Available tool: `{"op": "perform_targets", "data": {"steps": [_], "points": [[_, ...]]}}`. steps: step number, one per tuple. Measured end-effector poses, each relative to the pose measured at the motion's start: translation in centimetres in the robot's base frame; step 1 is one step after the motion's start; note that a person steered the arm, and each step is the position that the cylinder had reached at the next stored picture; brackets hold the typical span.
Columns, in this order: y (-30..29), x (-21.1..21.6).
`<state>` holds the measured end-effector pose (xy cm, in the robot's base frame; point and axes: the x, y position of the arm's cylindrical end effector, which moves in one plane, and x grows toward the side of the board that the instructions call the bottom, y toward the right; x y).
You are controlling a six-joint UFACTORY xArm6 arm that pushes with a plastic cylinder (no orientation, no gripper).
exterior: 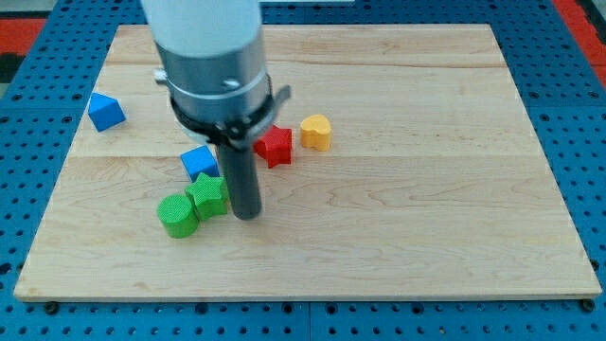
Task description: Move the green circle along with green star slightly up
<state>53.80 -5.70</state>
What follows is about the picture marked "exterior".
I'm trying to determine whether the black clamp ring mount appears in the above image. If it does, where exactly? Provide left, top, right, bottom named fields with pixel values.
left=170, top=85, right=292, bottom=151

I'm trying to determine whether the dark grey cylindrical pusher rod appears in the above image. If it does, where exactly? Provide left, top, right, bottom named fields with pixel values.
left=217, top=145, right=262, bottom=220

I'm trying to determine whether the green star block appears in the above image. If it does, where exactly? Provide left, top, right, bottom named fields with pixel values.
left=185, top=172, right=228, bottom=221

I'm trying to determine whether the green cylinder block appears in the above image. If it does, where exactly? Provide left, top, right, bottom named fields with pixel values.
left=156, top=194, right=199, bottom=239

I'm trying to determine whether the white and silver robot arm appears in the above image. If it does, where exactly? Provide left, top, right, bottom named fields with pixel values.
left=142, top=0, right=291, bottom=220

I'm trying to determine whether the red star block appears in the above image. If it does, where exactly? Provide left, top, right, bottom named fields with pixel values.
left=253, top=125, right=293, bottom=169

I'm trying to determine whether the blue cube block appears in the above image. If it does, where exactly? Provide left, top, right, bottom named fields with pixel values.
left=180, top=146, right=220, bottom=182

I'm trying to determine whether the yellow heart block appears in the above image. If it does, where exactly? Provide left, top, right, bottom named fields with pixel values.
left=300, top=114, right=332, bottom=152

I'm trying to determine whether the blue triangular prism block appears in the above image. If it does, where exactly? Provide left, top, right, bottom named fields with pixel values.
left=88, top=93, right=126, bottom=132

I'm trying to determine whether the light wooden board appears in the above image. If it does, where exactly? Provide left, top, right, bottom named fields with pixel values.
left=14, top=24, right=602, bottom=302

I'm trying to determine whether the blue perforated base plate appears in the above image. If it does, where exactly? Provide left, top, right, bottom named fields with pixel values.
left=1, top=0, right=605, bottom=340

